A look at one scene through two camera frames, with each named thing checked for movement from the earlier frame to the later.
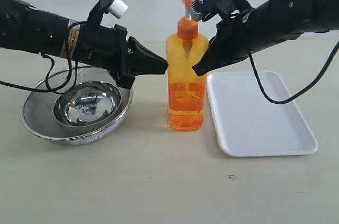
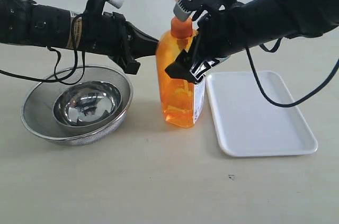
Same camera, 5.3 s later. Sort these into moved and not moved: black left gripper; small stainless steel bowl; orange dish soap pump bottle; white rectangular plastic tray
Moved: orange dish soap pump bottle; black left gripper
Not moved: white rectangular plastic tray; small stainless steel bowl
